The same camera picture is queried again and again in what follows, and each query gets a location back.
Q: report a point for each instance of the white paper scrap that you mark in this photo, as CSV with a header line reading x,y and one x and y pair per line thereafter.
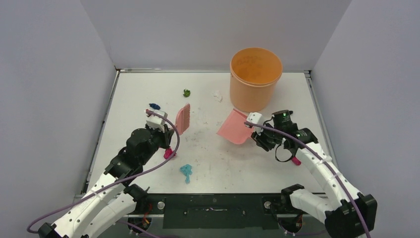
x,y
217,96

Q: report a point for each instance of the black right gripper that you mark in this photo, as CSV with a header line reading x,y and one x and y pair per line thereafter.
x,y
261,140

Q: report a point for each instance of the pink plastic dustpan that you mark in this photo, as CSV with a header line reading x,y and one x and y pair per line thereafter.
x,y
234,129

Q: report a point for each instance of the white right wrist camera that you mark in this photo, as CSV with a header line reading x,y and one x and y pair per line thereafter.
x,y
254,118

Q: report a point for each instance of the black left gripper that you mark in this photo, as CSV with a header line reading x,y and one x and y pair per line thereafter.
x,y
166,136

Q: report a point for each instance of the orange plastic bucket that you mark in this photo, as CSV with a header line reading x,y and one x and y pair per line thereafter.
x,y
254,73

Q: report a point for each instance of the pink plastic hand brush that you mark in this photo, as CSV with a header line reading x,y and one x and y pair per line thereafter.
x,y
182,121

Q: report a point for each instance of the blue paper scrap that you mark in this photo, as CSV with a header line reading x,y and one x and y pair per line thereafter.
x,y
154,106

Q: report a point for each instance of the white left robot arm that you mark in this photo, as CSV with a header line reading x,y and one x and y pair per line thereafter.
x,y
114,194

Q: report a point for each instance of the teal paper scrap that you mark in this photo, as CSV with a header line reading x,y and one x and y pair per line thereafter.
x,y
186,170

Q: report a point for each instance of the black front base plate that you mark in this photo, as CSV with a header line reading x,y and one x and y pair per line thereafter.
x,y
214,211

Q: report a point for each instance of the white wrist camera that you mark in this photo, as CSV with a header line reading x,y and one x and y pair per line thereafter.
x,y
156,122
254,118

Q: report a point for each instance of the magenta crumpled paper scrap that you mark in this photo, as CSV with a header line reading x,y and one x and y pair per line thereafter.
x,y
169,152

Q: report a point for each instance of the green paper scrap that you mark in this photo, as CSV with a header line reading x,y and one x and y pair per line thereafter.
x,y
186,93

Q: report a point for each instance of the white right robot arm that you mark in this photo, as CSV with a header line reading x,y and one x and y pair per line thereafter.
x,y
345,212

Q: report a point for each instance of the magenta paper scrap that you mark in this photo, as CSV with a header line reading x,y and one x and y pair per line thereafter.
x,y
296,161
169,152

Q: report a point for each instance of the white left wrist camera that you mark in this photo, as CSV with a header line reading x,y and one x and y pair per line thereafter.
x,y
156,122

